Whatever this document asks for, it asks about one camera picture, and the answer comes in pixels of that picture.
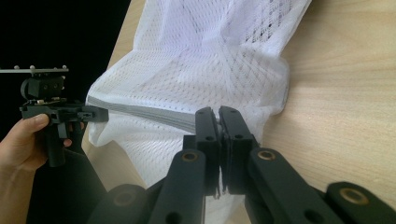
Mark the white garment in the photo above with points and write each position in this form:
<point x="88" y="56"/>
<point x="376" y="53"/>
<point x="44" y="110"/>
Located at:
<point x="202" y="53"/>

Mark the white mesh laundry bag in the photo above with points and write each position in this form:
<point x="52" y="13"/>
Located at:
<point x="162" y="87"/>

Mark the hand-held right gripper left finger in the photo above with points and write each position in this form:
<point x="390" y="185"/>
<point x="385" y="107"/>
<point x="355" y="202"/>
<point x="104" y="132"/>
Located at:
<point x="211" y="155"/>

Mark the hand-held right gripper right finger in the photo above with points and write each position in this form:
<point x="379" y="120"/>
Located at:
<point x="236" y="149"/>

